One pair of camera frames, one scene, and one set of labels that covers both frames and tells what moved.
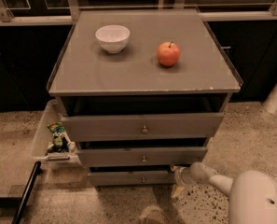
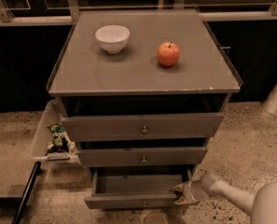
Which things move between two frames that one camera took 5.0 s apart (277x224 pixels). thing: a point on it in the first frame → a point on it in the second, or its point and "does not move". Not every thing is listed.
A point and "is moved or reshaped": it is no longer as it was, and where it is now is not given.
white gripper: x=184 y=176 → x=203 y=188
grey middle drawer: x=142 y=156 does not move
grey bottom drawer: x=131 y=177 is moved or reshaped
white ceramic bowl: x=112 y=38 does not move
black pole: x=36 y=171 does not move
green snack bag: x=60 y=140 does not move
